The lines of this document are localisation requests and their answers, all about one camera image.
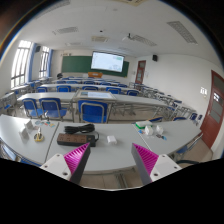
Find brown door with window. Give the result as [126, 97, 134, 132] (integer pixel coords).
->
[134, 59, 147, 85]

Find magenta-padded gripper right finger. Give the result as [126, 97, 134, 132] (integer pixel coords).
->
[130, 143, 183, 186]

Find ceiling light panels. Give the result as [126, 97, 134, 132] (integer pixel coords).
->
[51, 0, 199, 48]

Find colourful sticker cards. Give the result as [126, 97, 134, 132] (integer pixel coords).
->
[34, 119, 56, 129]

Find green and white box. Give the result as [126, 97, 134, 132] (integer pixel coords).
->
[135, 120, 153, 129]

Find white-framed window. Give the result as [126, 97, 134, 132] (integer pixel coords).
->
[38, 45, 51, 79]
[10, 39, 33, 88]

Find yellow tape roll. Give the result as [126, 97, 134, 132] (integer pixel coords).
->
[33, 128, 45, 143]

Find small white box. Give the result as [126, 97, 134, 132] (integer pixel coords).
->
[23, 119, 34, 131]
[18, 126, 30, 139]

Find white ceiling projector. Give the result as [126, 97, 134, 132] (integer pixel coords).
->
[121, 32, 134, 42]

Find orange lectern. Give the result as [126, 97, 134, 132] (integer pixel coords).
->
[87, 71, 104, 79]

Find red-brown wooden door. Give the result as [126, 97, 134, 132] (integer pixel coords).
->
[199, 69, 224, 149]

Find blue classroom chairs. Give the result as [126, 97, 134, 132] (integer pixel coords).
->
[0, 77, 205, 164]

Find grey classroom desks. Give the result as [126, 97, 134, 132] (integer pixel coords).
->
[0, 76, 198, 123]

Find green chalkboard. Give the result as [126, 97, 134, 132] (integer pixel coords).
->
[61, 55, 130, 78]

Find projection screen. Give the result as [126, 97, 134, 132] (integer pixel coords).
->
[90, 51, 125, 73]

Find black power strip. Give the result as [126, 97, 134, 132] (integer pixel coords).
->
[56, 132, 97, 148]

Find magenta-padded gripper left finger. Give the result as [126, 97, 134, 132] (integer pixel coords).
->
[39, 142, 92, 185]

